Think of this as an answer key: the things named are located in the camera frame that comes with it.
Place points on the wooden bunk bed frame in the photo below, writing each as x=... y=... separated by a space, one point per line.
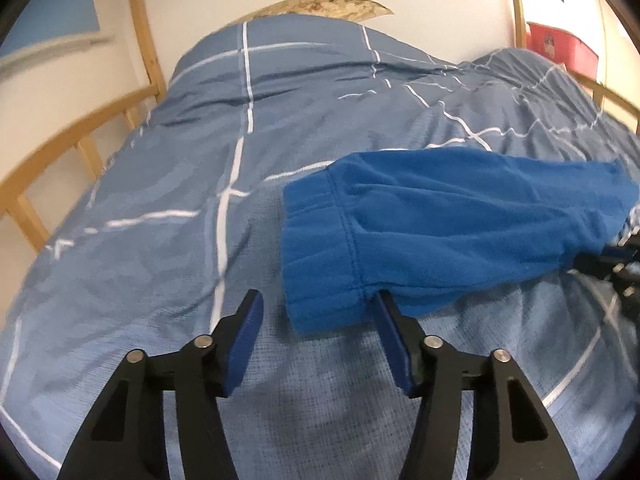
x=75 y=132

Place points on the beige patterned pillow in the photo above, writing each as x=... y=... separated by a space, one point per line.
x=320 y=6

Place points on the blue pants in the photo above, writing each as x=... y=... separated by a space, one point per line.
x=425 y=230

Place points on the blue window blind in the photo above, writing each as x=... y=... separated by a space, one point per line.
x=60 y=5

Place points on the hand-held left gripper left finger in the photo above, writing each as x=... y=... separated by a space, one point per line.
x=245 y=345

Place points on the blue checked pillow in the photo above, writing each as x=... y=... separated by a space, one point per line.
x=300 y=60

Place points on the red storage box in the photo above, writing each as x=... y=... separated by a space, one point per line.
x=565 y=50

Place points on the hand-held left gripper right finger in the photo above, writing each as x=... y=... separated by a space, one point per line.
x=395 y=345

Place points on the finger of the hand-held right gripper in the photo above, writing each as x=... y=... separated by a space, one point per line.
x=605 y=263

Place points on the blue checked duvet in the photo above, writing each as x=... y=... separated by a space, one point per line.
x=175 y=260

